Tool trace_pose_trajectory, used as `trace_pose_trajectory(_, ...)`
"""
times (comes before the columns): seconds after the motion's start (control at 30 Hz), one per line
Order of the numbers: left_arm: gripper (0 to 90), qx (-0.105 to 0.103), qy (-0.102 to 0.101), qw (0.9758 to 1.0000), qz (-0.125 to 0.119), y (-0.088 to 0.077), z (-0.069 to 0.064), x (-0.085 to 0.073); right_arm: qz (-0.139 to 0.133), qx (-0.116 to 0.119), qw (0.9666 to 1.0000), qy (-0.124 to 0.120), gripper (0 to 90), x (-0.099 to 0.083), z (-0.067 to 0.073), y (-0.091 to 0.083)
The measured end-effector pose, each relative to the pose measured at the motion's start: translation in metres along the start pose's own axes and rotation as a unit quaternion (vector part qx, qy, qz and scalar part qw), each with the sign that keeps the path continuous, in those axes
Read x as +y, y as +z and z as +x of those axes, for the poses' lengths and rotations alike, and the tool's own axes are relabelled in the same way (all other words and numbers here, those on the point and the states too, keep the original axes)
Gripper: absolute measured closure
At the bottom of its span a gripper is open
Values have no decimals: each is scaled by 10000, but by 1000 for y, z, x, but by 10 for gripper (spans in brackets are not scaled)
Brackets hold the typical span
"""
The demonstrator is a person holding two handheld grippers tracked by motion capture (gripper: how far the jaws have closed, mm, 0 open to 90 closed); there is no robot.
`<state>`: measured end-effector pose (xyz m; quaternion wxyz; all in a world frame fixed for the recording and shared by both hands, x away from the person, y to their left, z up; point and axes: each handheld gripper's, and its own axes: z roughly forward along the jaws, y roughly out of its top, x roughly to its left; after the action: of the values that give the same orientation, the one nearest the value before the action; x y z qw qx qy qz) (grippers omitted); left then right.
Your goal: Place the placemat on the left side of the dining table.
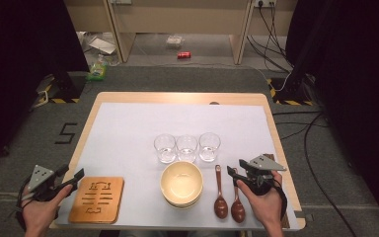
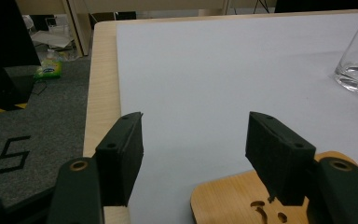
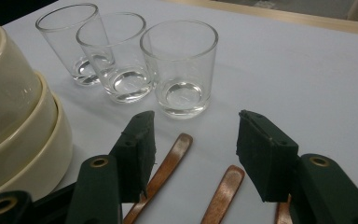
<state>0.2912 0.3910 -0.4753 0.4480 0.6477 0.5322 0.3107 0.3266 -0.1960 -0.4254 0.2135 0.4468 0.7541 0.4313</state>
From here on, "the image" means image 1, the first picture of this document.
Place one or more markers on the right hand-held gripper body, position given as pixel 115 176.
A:
pixel 261 179

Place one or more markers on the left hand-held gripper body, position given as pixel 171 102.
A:
pixel 39 176

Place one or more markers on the carved wooden coaster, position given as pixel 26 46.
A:
pixel 97 200

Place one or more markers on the brown wooden spoon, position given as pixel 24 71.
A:
pixel 238 210
pixel 220 205

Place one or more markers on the person's right hand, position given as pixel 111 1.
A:
pixel 268 207

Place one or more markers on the person's left hand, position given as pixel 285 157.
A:
pixel 41 214

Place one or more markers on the clear drinking glass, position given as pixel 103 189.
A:
pixel 187 149
pixel 209 148
pixel 165 149

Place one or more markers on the white table mat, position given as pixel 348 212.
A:
pixel 128 131

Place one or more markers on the black stand base hazard tape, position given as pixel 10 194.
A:
pixel 289 89
pixel 62 87

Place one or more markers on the green wipes packet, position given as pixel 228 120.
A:
pixel 97 70

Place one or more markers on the black curtain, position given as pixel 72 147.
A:
pixel 358 82
pixel 19 65

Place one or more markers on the red drink can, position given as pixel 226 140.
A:
pixel 184 55

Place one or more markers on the white papers pile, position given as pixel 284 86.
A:
pixel 102 45

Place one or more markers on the white plastic packet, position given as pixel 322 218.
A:
pixel 174 41

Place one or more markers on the white power strip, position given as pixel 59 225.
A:
pixel 265 3

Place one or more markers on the white wall socket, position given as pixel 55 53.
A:
pixel 120 1

